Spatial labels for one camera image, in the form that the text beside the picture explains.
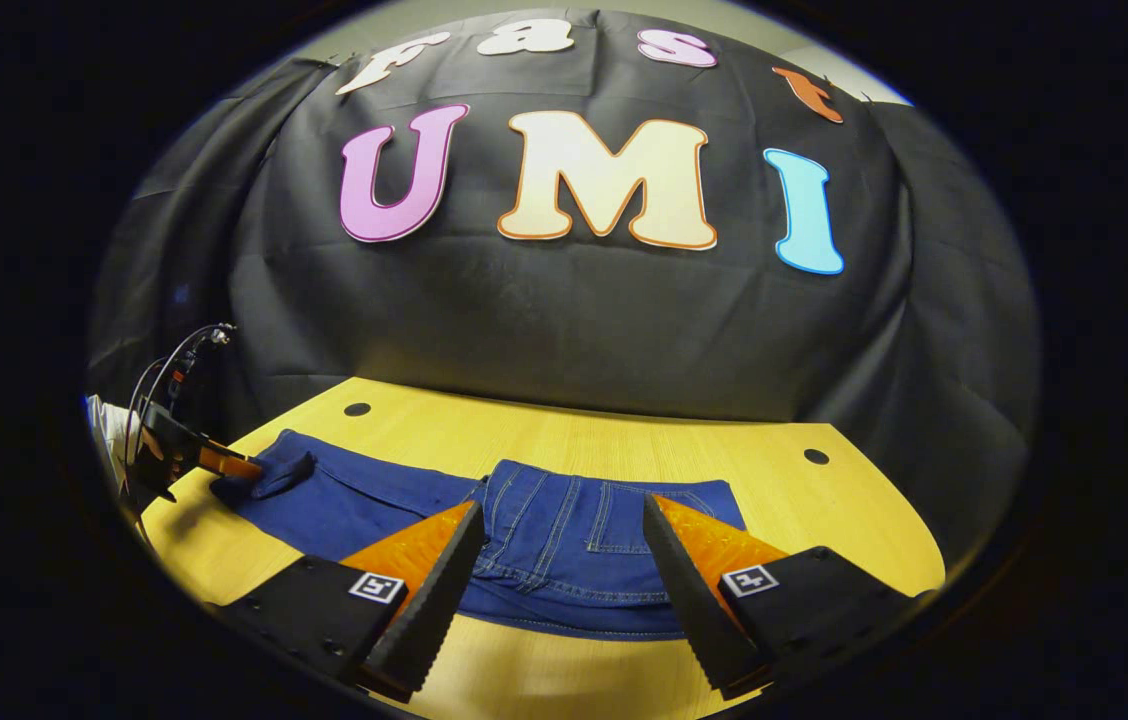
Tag blue denim jeans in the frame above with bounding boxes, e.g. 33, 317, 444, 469
212, 430, 748, 642

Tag black backdrop cloth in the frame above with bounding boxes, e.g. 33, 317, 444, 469
87, 10, 1041, 563

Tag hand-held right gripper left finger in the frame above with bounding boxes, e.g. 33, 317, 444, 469
219, 500, 488, 705

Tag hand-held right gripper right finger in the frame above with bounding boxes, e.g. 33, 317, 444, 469
642, 492, 937, 701

